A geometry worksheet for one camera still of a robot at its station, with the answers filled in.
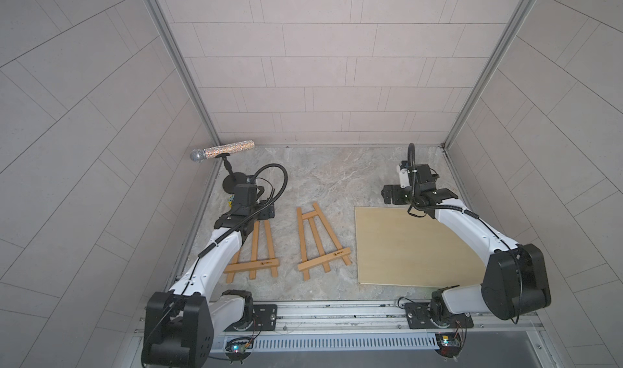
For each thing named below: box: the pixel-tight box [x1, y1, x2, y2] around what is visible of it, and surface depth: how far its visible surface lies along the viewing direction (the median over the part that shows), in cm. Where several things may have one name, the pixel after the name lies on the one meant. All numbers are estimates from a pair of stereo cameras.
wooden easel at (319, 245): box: [296, 201, 353, 281], surface depth 88 cm
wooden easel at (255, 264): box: [223, 219, 280, 284], surface depth 82 cm
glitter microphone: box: [189, 139, 256, 163], surface depth 86 cm
